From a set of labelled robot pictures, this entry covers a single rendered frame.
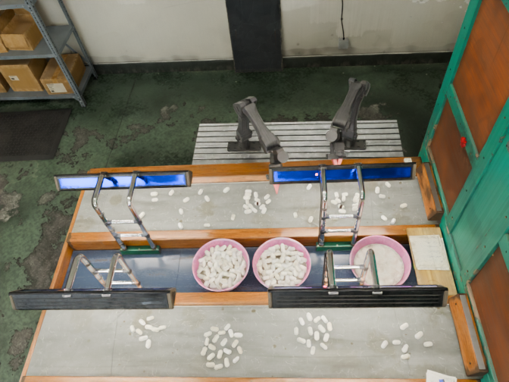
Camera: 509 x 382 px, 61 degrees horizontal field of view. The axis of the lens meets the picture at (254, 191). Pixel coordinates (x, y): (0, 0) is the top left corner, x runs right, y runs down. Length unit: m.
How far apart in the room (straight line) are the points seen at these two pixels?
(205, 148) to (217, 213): 0.52
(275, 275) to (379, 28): 2.58
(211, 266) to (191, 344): 0.36
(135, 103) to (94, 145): 0.56
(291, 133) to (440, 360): 1.43
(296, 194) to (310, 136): 0.48
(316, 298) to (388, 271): 0.57
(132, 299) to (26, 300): 0.40
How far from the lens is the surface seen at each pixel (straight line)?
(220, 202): 2.23
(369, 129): 2.64
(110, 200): 2.42
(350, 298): 1.58
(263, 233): 2.07
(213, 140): 2.61
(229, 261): 2.05
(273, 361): 1.87
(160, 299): 1.65
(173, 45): 4.14
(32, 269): 3.35
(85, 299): 1.75
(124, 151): 3.69
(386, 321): 1.95
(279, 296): 1.57
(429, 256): 2.07
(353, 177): 1.89
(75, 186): 2.11
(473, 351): 1.87
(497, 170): 1.67
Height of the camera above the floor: 2.54
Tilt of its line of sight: 53 degrees down
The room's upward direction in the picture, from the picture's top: 8 degrees counter-clockwise
